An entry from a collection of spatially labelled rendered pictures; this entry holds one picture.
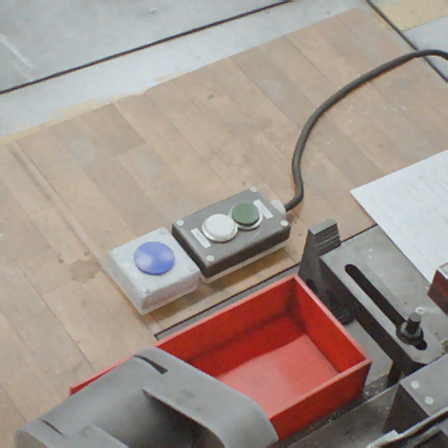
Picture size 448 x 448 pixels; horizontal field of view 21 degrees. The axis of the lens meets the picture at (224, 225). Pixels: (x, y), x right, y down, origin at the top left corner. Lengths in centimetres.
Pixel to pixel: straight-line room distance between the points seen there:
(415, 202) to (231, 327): 29
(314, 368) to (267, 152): 29
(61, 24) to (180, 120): 153
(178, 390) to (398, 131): 80
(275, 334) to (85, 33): 176
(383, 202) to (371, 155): 7
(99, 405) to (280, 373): 51
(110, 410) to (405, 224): 70
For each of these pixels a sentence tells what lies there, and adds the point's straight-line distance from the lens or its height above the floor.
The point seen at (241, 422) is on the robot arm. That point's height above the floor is 133.
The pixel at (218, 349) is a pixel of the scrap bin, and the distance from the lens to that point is 117.
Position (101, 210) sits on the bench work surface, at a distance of 128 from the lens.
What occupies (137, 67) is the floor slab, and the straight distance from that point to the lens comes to 279.
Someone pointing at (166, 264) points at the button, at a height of 94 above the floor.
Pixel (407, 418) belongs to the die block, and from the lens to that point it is 111.
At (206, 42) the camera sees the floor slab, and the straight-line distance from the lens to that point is 287.
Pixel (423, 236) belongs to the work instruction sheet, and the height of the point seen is 90.
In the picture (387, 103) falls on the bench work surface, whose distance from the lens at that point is 145.
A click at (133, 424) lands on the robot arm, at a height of 129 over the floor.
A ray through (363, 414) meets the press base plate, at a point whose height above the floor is 90.
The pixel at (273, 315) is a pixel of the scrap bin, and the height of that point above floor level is 91.
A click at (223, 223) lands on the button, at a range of 123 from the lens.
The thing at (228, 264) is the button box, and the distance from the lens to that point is 122.
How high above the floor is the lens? 186
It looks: 49 degrees down
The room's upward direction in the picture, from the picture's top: 9 degrees clockwise
